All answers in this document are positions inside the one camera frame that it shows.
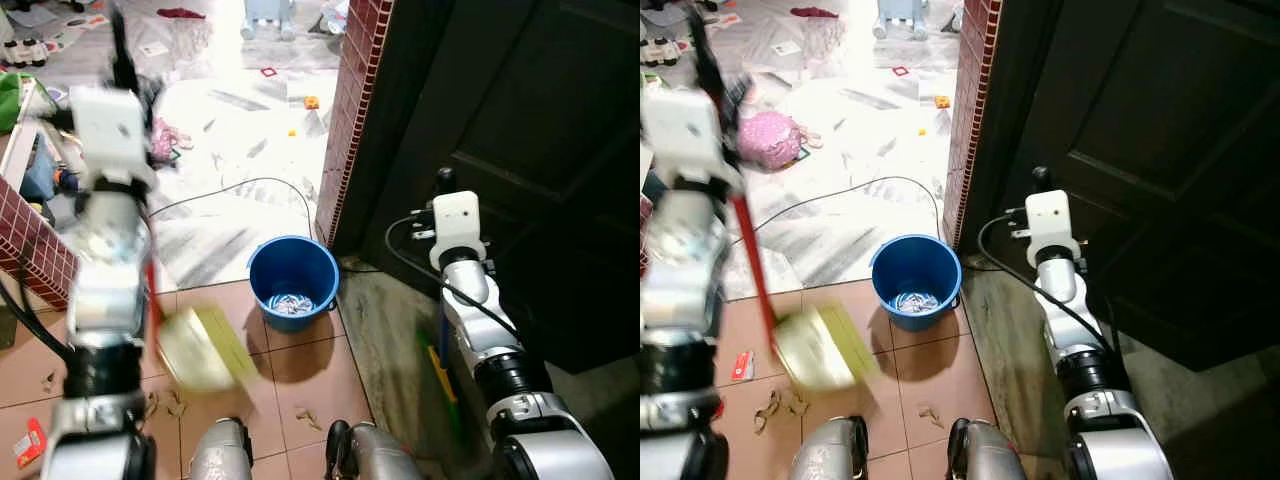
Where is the light blue toy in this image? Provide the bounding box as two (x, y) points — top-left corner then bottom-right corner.
(874, 0), (933, 42)
(240, 0), (299, 42)

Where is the white toy car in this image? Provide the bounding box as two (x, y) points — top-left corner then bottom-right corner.
(642, 35), (697, 70)
(0, 38), (50, 70)

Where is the silver robot leg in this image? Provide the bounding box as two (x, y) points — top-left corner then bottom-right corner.
(324, 419), (425, 480)
(944, 417), (1033, 480)
(789, 415), (870, 480)
(187, 417), (254, 480)

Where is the yellow dustpan with red handle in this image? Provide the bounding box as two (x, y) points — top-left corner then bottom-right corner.
(700, 40), (883, 393)
(143, 215), (263, 393)

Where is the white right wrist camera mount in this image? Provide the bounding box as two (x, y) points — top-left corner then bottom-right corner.
(428, 189), (492, 271)
(1020, 187), (1084, 268)

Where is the silver left robot leg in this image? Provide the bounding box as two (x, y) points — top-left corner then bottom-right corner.
(789, 415), (870, 480)
(187, 417), (254, 480)

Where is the silver right robot leg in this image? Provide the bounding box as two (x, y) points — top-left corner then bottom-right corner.
(324, 419), (425, 480)
(944, 417), (1033, 480)

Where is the dark wooden door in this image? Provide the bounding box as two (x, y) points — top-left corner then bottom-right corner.
(958, 0), (1280, 373)
(328, 0), (641, 377)

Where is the green plastic item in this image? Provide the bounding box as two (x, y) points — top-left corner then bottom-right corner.
(0, 72), (28, 133)

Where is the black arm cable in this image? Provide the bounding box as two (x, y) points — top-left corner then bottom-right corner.
(384, 213), (523, 343)
(0, 262), (73, 363)
(976, 211), (1113, 353)

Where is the green yellow broom blue handle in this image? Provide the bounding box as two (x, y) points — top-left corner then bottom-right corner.
(416, 308), (469, 443)

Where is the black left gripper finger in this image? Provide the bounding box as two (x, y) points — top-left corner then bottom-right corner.
(688, 8), (723, 63)
(108, 8), (135, 63)

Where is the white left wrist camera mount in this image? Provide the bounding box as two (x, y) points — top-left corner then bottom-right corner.
(68, 87), (158, 188)
(642, 87), (743, 188)

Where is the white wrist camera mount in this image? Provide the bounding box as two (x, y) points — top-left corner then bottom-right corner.
(68, 87), (158, 188)
(1020, 187), (1084, 268)
(428, 189), (492, 271)
(642, 87), (743, 188)

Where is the blue plastic bucket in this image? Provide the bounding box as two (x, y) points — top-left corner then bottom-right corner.
(247, 235), (341, 320)
(869, 234), (964, 320)

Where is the thin black floor cable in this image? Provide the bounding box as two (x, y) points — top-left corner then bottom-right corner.
(748, 175), (945, 243)
(148, 176), (317, 243)

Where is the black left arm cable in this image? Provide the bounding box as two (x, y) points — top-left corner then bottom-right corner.
(0, 262), (73, 363)

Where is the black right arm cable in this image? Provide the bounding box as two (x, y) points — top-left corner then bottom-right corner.
(384, 213), (523, 343)
(976, 211), (1113, 353)

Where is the pink dotted bag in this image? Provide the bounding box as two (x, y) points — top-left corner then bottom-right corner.
(150, 117), (197, 168)
(737, 110), (823, 172)

